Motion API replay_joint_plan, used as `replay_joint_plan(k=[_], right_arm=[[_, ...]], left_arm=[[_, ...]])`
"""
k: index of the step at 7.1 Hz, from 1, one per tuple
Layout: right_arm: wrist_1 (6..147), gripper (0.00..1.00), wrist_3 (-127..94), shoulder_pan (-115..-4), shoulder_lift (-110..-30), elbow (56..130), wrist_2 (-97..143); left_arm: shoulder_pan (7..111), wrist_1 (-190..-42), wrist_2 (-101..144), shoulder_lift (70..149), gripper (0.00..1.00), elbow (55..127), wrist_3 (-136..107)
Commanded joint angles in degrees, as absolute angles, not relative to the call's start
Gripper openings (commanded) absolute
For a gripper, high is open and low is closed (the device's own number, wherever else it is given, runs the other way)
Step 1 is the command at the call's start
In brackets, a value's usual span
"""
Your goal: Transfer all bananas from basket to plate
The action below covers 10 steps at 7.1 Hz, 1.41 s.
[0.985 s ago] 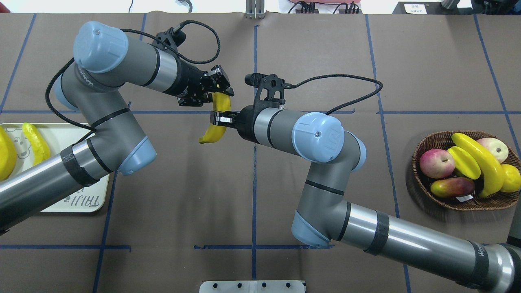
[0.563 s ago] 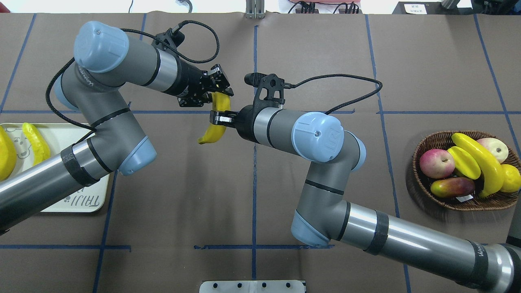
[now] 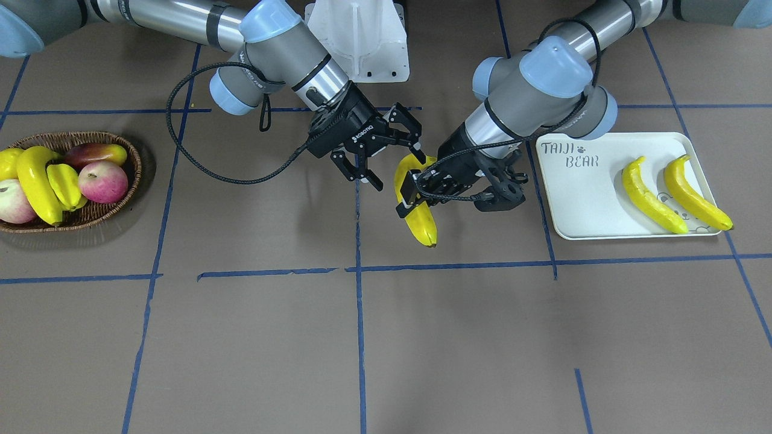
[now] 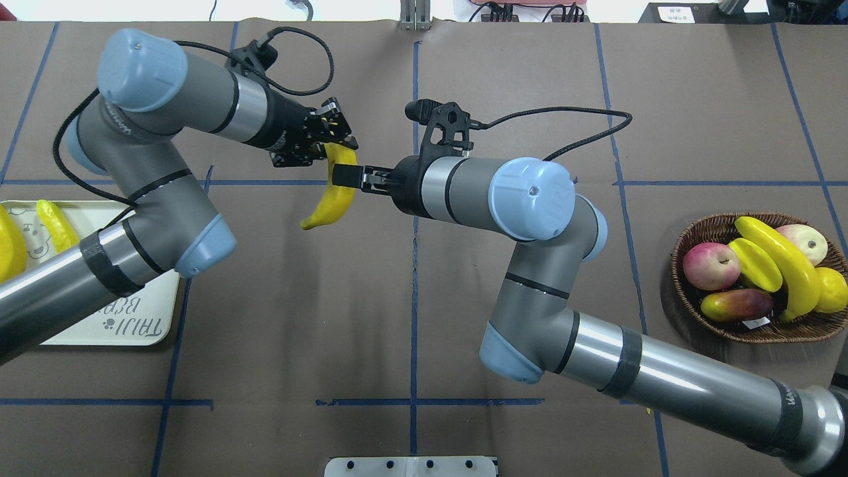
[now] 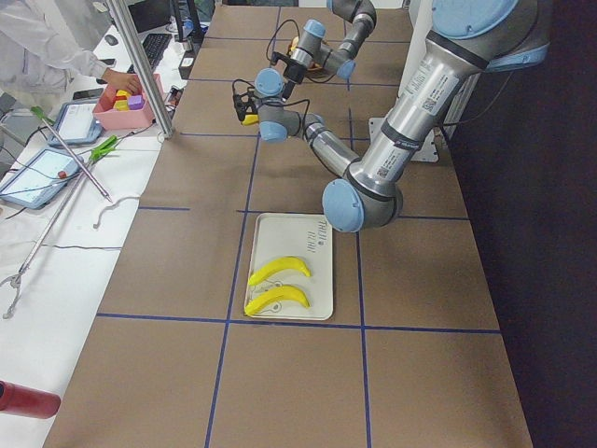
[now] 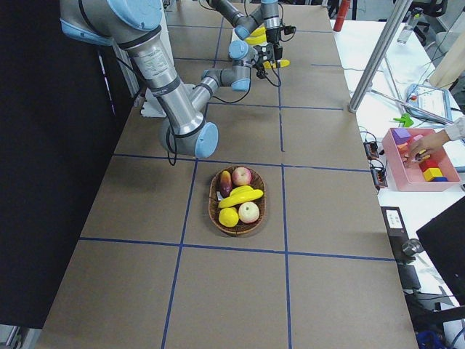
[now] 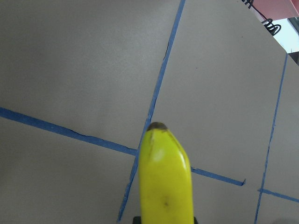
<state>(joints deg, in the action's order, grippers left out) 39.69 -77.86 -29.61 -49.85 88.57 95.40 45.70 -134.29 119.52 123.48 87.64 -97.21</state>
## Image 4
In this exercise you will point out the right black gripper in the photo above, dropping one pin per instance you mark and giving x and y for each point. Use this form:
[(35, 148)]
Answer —
[(406, 183)]

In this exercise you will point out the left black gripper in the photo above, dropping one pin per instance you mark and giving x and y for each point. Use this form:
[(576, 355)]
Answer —
[(283, 127)]

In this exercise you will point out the yellow banana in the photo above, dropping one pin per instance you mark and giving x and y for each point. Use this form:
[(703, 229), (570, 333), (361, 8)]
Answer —
[(335, 199), (57, 224), (13, 248), (800, 276)]

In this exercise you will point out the yellow banana front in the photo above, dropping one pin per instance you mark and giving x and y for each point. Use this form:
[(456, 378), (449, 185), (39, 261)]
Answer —
[(57, 224)]

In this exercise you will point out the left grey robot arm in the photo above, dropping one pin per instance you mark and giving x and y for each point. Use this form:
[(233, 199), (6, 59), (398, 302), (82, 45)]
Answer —
[(149, 89)]

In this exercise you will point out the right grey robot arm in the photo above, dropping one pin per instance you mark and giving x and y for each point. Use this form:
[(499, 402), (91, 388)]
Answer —
[(533, 330)]

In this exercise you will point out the brown wicker basket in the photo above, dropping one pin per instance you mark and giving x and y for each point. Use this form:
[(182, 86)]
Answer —
[(814, 326)]

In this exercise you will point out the cream bear tray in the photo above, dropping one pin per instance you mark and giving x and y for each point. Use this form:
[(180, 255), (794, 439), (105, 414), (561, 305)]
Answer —
[(139, 320)]

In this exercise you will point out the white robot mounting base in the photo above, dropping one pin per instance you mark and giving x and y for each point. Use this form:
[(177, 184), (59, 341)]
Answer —
[(413, 466)]

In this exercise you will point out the black label box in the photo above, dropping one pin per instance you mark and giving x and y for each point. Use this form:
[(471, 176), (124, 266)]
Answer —
[(720, 13)]

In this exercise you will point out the pink white apple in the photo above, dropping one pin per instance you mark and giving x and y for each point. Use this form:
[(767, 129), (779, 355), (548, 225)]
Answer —
[(711, 266)]

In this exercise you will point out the red yellow mango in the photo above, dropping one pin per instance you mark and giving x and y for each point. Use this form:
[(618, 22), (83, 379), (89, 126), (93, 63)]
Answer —
[(740, 305)]

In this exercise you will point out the pale white apple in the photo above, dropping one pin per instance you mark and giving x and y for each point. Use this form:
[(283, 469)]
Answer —
[(812, 243)]

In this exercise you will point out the yellow banana back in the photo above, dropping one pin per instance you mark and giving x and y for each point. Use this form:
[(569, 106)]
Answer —
[(800, 276)]

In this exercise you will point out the yellow lemon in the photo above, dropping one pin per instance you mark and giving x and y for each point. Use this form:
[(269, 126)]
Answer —
[(832, 291)]

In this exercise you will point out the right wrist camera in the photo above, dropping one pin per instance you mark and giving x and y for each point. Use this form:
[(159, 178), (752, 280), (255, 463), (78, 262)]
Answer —
[(447, 131)]

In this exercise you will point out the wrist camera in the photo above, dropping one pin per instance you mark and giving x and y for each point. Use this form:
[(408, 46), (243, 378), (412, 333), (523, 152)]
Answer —
[(254, 58), (447, 131)]

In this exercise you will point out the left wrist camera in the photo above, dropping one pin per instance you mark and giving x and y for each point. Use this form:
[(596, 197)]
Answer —
[(254, 58)]

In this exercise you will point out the aluminium frame post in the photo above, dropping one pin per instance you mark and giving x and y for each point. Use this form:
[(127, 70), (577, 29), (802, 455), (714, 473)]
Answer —
[(415, 15)]

